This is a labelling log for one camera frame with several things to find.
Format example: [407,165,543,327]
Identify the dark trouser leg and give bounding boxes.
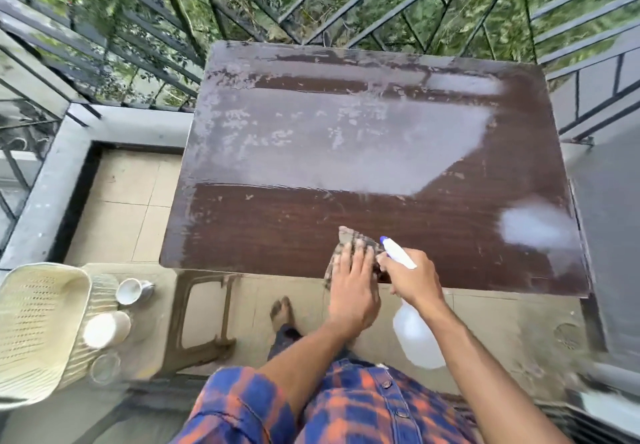
[267,324,303,362]

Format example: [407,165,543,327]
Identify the brown wooden table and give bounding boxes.
[159,40,592,298]

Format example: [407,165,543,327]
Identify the person's right forearm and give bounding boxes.
[419,299,573,444]

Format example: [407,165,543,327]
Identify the cream plastic basket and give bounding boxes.
[0,262,120,412]

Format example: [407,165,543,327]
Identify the white ceramic cup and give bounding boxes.
[115,278,155,306]

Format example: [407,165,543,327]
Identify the white spray bottle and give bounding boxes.
[379,236,447,370]

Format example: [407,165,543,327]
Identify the person's left hand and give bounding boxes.
[328,242,382,332]

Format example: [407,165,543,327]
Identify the clear glass tumbler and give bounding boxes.
[89,351,122,387]

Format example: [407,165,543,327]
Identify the white plastic cup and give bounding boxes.
[82,311,133,350]

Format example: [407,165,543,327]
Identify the person's left foot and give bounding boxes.
[270,296,295,333]

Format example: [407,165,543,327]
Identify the person's left forearm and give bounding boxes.
[257,318,373,427]

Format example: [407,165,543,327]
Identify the blue orange plaid shirt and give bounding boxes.
[170,356,481,444]

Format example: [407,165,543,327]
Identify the black metal railing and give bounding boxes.
[0,0,640,254]

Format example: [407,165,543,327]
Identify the brown plastic stool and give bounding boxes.
[82,263,242,378]

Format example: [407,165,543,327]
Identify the person's right hand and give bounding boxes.
[375,248,446,312]

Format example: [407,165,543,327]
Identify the checkered cleaning cloth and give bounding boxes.
[324,226,388,290]

